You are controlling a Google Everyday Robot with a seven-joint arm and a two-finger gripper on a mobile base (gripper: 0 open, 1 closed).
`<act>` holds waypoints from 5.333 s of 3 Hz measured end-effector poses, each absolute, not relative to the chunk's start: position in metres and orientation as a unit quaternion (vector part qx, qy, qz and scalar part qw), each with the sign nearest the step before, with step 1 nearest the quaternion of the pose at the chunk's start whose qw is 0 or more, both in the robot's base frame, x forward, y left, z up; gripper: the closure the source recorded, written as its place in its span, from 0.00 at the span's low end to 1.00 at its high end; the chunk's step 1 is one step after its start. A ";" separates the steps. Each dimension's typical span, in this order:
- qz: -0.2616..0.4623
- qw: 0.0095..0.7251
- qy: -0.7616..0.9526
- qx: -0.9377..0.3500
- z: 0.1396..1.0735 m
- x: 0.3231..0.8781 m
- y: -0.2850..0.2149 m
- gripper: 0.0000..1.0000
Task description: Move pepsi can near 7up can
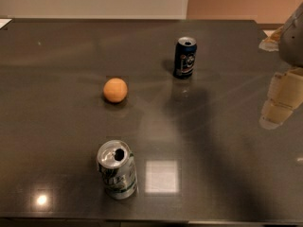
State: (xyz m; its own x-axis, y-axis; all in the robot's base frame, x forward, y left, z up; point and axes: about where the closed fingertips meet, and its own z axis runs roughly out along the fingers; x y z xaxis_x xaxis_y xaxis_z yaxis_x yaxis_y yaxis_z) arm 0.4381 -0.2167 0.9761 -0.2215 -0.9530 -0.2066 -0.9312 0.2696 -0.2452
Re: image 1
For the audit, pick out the green silver 7up can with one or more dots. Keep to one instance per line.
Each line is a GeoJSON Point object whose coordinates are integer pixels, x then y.
{"type": "Point", "coordinates": [116, 165]}

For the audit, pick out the orange fruit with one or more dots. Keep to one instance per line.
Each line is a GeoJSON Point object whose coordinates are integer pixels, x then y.
{"type": "Point", "coordinates": [115, 90]}

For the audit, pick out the blue pepsi can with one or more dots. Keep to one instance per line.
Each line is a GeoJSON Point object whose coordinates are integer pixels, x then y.
{"type": "Point", "coordinates": [185, 54]}

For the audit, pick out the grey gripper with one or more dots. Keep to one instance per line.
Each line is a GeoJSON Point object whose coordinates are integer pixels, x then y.
{"type": "Point", "coordinates": [293, 42]}

